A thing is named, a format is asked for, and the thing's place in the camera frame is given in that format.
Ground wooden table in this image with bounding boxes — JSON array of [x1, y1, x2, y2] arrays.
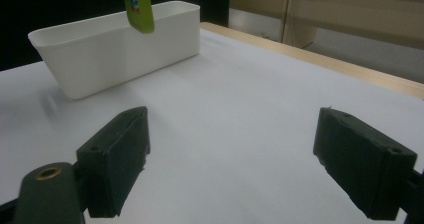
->
[[199, 21, 424, 101]]

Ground white plastic bin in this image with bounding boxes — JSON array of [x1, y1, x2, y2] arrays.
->
[[27, 0, 201, 101]]

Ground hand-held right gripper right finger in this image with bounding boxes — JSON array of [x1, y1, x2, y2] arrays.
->
[[312, 106, 418, 222]]

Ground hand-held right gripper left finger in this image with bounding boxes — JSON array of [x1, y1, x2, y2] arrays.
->
[[75, 106, 151, 219]]

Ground white table sheet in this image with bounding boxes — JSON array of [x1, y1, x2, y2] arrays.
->
[[0, 27, 424, 224]]

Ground beige wooden desk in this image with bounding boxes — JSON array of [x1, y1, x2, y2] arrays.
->
[[229, 0, 424, 50]]

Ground green cartoon phone case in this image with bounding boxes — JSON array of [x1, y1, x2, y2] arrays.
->
[[121, 0, 156, 35]]

